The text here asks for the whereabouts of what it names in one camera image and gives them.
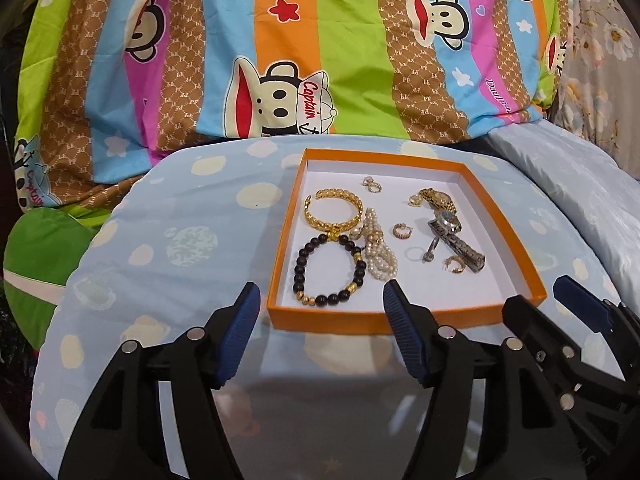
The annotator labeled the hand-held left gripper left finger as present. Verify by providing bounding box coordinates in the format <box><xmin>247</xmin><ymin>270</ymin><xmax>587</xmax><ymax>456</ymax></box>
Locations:
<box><xmin>59</xmin><ymin>282</ymin><xmax>262</xmax><ymax>480</ymax></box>

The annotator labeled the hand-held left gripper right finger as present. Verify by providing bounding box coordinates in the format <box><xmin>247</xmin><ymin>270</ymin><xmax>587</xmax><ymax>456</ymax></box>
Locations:
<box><xmin>382</xmin><ymin>280</ymin><xmax>586</xmax><ymax>480</ymax></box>

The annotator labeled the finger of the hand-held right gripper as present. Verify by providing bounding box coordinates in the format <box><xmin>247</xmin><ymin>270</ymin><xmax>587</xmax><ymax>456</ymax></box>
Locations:
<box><xmin>502</xmin><ymin>296</ymin><xmax>582</xmax><ymax>377</ymax></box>
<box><xmin>552</xmin><ymin>276</ymin><xmax>640</xmax><ymax>342</ymax></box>

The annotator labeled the orange cardboard box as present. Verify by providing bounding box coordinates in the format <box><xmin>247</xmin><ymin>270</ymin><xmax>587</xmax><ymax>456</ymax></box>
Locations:
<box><xmin>266</xmin><ymin>148</ymin><xmax>548</xmax><ymax>337</ymax></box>

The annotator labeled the pearl multi-strand bracelet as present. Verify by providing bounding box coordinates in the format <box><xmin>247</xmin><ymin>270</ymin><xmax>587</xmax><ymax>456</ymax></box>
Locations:
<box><xmin>361</xmin><ymin>208</ymin><xmax>399</xmax><ymax>281</ymax></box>

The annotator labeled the silver metal wristwatch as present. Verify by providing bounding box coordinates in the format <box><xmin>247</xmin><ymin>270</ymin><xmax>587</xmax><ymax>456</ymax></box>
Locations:
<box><xmin>427</xmin><ymin>210</ymin><xmax>487</xmax><ymax>273</ymax></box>

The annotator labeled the black bead bracelet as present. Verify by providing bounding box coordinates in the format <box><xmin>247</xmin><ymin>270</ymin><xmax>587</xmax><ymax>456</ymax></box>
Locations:
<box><xmin>294</xmin><ymin>234</ymin><xmax>367</xmax><ymax>307</ymax></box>

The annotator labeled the pale blue quilt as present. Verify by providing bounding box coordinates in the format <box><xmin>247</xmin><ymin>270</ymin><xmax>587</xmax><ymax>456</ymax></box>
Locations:
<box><xmin>485</xmin><ymin>121</ymin><xmax>640</xmax><ymax>311</ymax></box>

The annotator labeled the light blue patterned pillow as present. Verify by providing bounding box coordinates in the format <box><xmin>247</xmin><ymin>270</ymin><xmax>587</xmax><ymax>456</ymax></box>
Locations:
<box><xmin>30</xmin><ymin>136</ymin><xmax>626</xmax><ymax>480</ymax></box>

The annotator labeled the gold wristwatch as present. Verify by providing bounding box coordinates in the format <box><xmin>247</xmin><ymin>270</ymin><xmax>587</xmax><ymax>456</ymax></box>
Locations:
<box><xmin>410</xmin><ymin>187</ymin><xmax>457</xmax><ymax>216</ymax></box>

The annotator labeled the grey floral cloth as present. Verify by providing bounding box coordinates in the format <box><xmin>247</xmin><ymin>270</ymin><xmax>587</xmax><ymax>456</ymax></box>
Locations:
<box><xmin>547</xmin><ymin>0</ymin><xmax>640</xmax><ymax>181</ymax></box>

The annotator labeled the cartoon monkey striped blanket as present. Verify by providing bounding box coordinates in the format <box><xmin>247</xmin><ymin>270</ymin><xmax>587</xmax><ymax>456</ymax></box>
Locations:
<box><xmin>12</xmin><ymin>0</ymin><xmax>571</xmax><ymax>213</ymax></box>

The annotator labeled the gold braided cuff bracelet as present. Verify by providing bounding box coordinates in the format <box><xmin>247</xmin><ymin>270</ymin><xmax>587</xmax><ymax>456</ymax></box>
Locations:
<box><xmin>303</xmin><ymin>188</ymin><xmax>363</xmax><ymax>231</ymax></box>

